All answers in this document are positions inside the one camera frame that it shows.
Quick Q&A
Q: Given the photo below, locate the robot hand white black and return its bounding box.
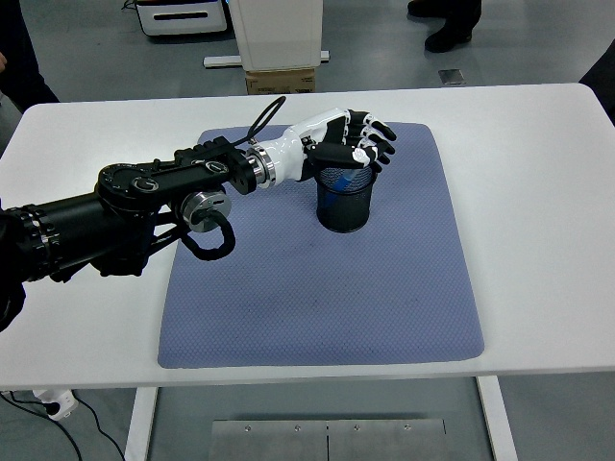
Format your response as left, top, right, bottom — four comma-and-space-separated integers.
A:
268, 108, 399, 183

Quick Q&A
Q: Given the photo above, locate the blue marker pen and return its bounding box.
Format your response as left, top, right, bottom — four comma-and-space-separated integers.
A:
319, 167, 361, 208

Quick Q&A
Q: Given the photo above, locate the black mesh pen holder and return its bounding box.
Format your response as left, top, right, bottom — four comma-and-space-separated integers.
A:
314, 160, 381, 234

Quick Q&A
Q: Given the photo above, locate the person in dark clothes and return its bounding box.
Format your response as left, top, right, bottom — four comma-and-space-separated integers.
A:
0, 0, 61, 111

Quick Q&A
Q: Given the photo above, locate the brown cardboard box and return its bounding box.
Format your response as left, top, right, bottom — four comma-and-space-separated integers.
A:
245, 66, 318, 96

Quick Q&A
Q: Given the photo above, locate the blue-grey textured mat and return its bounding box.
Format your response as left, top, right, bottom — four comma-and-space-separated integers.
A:
157, 122, 486, 370

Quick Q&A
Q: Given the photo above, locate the white boxy appliance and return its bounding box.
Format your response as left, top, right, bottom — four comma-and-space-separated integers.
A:
135, 0, 232, 38

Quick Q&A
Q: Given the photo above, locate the person with black shoes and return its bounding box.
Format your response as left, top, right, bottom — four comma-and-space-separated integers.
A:
406, 0, 482, 54

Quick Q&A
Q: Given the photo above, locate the black bulky object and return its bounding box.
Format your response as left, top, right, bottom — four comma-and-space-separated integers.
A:
578, 45, 615, 124

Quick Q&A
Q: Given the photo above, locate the white table leg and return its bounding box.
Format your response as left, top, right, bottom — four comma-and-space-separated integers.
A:
476, 376, 519, 461
123, 386, 160, 461

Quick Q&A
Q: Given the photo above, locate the white power strip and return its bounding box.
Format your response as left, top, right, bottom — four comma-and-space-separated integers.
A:
32, 388, 81, 423

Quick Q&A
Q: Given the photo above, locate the white pedestal base bar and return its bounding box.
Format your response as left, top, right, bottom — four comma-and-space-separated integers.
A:
204, 49, 332, 68

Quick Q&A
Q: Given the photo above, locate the black floor cable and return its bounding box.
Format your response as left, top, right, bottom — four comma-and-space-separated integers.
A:
0, 389, 82, 461
76, 398, 129, 461

